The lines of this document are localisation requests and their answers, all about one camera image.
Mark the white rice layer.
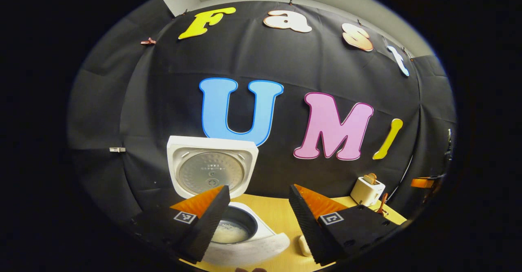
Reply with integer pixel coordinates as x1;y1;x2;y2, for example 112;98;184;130
212;220;250;244

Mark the white toaster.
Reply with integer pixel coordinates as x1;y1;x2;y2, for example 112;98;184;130
351;176;386;206

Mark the thin white cable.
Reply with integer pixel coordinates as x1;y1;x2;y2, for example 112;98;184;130
389;154;414;199

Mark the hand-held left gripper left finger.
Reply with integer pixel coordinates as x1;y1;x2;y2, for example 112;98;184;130
133;185;231;264

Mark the white rice cooker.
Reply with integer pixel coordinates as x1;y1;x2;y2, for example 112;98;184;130
166;135;291;268

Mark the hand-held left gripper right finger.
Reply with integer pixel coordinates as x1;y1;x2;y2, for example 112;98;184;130
289;184;407;266

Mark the black backdrop cloth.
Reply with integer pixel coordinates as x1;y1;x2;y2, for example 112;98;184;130
67;0;457;223

